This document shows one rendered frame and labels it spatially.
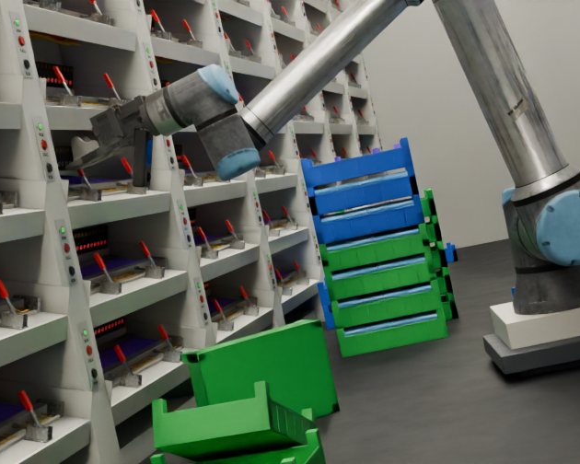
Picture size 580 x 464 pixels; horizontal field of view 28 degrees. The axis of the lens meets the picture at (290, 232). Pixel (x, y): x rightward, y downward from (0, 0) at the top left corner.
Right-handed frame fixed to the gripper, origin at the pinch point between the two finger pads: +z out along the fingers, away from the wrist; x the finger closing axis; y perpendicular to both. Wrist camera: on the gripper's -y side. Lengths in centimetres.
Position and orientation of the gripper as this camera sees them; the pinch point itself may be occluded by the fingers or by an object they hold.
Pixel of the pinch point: (74, 168)
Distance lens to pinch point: 239.2
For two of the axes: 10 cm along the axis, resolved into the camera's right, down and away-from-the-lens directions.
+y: -4.1, -9.1, 0.2
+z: -8.8, 4.0, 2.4
